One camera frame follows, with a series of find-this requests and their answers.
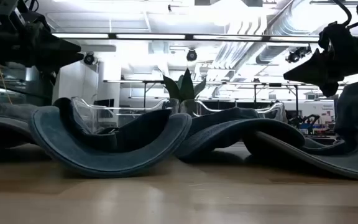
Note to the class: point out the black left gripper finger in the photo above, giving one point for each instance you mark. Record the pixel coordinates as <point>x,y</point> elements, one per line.
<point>62,45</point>
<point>62,62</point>

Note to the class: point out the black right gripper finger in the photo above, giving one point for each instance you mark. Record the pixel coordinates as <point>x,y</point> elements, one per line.
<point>329,88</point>
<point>309,70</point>

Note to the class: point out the light grey denim cap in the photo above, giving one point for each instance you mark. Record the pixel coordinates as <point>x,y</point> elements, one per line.
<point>337,161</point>

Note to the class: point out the black background robot arm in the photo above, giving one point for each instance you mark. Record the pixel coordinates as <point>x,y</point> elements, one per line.
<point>309,118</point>

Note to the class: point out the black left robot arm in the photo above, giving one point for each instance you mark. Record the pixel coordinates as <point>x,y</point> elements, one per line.
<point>33,21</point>

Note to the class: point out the black ceiling spotlight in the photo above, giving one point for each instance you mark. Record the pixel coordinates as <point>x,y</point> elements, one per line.
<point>191,55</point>
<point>89,58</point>
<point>297,54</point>

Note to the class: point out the white printed sign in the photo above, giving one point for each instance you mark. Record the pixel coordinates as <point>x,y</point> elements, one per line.
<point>327,112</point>

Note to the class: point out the black framed glass partition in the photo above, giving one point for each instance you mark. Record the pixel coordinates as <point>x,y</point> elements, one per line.
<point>26,87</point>

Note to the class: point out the black computer monitor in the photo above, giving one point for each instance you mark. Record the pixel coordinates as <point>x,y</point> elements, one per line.
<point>104,104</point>

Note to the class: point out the long ceiling light bar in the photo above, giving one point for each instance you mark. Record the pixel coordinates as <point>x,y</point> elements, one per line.
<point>151,36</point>

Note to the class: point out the green snake plant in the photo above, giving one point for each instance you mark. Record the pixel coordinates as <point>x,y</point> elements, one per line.
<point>185,87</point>

